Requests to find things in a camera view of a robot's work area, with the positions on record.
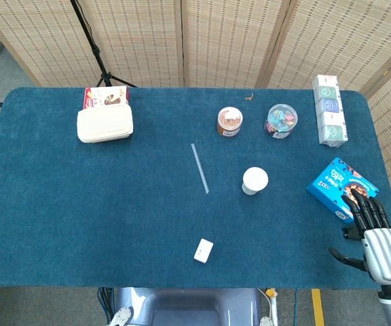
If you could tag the small white rectangular box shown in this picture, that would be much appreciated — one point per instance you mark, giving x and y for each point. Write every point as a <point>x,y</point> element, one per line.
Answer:
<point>203,250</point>

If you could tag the red white snack box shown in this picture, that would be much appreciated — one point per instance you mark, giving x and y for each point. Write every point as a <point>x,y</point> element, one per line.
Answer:
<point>100,96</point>

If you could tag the blue table cloth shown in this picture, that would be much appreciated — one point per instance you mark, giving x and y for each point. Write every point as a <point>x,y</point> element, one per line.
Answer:
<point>80,203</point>

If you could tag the blue-grey robot torso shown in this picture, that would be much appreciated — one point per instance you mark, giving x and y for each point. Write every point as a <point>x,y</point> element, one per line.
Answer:
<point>188,305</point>

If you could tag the cream lidded lunch box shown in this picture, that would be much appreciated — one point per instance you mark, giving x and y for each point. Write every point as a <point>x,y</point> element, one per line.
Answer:
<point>104,124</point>

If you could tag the white paper cup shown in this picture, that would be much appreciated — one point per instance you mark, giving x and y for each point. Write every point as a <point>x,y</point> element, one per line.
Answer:
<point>255,178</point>

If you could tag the small brown scrap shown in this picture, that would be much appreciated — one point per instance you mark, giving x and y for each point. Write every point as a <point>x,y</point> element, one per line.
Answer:
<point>249,98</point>

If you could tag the black tripod stand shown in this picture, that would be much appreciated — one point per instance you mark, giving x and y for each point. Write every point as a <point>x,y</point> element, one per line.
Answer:
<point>95,51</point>

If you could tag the brown jar with clear lid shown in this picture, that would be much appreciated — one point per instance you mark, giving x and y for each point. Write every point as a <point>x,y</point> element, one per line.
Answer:
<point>229,122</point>

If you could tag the clear jar of colourful clips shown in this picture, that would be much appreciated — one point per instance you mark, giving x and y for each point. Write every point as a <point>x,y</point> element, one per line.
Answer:
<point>280,120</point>

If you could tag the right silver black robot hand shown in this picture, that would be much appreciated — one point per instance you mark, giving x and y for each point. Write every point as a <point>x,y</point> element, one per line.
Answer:
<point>384,251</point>

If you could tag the blue cookie box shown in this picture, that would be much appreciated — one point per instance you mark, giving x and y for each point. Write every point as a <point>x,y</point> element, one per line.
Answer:
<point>331,183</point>

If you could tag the transparent plastic straw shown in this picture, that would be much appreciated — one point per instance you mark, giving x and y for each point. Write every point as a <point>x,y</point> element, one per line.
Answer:
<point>199,168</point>

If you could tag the pastel tissue pack row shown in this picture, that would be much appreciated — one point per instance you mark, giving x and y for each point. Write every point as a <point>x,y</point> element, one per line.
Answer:
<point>330,112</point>

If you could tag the white power strip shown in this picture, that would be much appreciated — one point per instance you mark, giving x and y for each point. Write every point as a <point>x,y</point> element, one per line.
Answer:
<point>273,305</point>

